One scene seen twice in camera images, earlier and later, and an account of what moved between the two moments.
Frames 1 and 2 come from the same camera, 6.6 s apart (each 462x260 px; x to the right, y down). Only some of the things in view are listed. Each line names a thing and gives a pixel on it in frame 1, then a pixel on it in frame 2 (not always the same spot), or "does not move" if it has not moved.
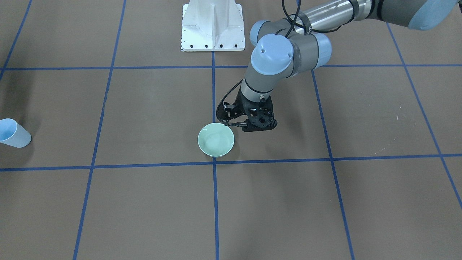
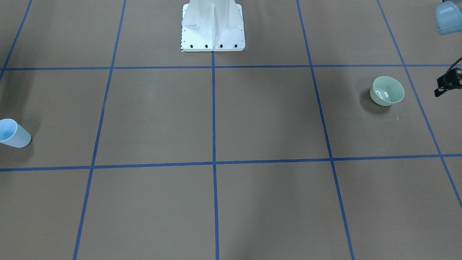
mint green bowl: (216, 139) to (386, 90)
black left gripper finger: (226, 112) to (452, 79)
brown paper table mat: (364, 163) does not move
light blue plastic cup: (12, 134) does not move
